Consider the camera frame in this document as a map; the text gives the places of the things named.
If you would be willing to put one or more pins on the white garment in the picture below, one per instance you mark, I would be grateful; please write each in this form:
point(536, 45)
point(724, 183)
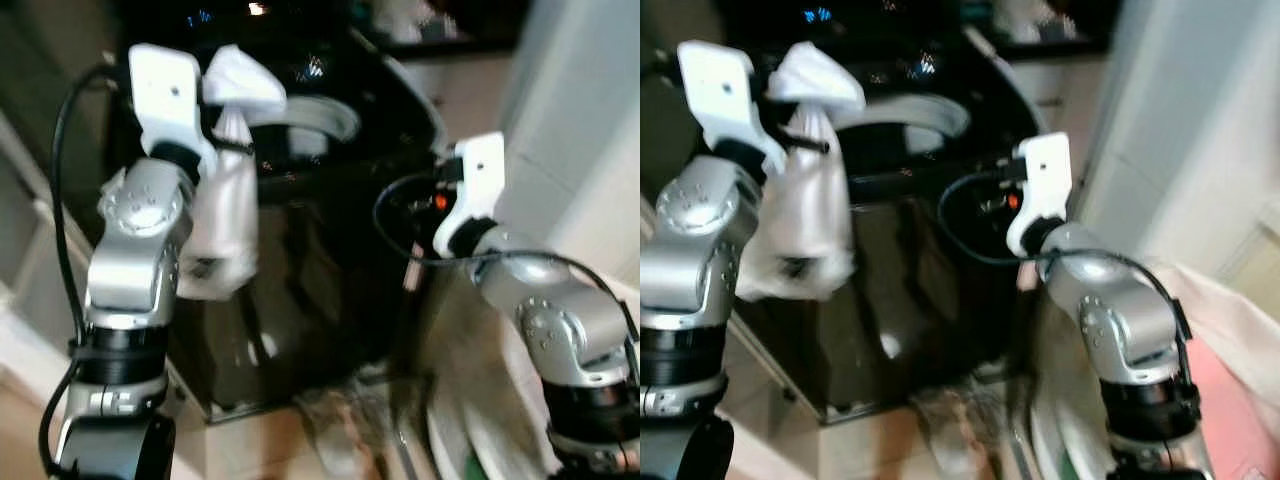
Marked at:
point(228, 200)
point(815, 200)

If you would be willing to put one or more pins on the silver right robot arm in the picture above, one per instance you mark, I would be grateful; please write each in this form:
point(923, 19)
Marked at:
point(1125, 310)
point(560, 310)

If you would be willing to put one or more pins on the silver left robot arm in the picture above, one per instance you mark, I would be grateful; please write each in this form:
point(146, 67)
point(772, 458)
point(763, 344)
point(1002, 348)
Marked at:
point(690, 250)
point(135, 260)

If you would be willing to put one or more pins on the black top-load washing machine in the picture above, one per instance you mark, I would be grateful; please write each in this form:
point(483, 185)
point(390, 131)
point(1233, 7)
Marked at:
point(930, 270)
point(320, 260)

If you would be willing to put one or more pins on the grey washer drum rim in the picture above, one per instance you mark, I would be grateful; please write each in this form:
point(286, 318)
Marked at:
point(335, 118)
point(945, 115)

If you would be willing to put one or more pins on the white cloth on shelf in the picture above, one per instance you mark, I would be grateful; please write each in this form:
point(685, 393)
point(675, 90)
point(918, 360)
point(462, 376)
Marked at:
point(1035, 18)
point(415, 18)

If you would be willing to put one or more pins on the white laundry basket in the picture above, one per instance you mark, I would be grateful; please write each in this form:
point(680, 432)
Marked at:
point(1235, 370)
point(470, 390)

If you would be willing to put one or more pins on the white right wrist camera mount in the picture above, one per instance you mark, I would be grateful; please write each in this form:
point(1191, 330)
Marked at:
point(1045, 185)
point(478, 185)

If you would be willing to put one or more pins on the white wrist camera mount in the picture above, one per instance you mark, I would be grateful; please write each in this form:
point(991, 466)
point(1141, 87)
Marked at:
point(1045, 185)
point(168, 95)
point(478, 185)
point(722, 95)

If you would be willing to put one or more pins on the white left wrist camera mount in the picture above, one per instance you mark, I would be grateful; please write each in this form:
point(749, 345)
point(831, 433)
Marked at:
point(168, 95)
point(722, 95)

